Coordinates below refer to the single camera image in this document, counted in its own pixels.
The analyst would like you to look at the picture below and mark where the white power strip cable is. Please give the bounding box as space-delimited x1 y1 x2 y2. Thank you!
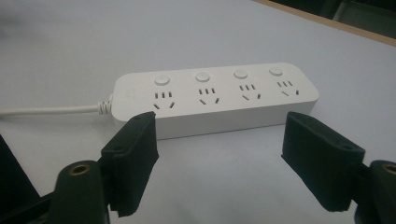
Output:
0 94 114 118

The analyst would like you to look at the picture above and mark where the white power strip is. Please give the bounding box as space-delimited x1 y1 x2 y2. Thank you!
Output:
110 62 320 141

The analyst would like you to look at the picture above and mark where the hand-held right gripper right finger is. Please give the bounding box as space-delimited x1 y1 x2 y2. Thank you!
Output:
280 111 366 213

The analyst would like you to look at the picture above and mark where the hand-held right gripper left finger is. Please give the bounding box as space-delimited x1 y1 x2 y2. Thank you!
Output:
100 111 160 218

